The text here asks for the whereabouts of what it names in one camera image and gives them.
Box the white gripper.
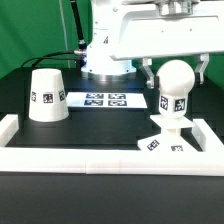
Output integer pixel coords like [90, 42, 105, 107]
[109, 1, 224, 89]

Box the white lamp bulb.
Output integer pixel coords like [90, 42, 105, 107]
[157, 60, 195, 118]

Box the white lamp base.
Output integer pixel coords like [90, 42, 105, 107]
[137, 115, 196, 152]

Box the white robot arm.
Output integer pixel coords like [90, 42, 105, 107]
[82, 0, 224, 88]

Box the white lamp shade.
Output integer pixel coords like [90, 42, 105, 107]
[29, 68, 69, 122]

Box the white marker sheet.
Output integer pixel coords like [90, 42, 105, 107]
[67, 92, 147, 109]

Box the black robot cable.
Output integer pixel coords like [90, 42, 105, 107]
[20, 0, 88, 69]

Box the white foam border wall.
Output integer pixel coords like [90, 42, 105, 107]
[0, 114, 224, 176]

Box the grey thin cable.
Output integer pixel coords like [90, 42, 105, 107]
[58, 0, 72, 69]

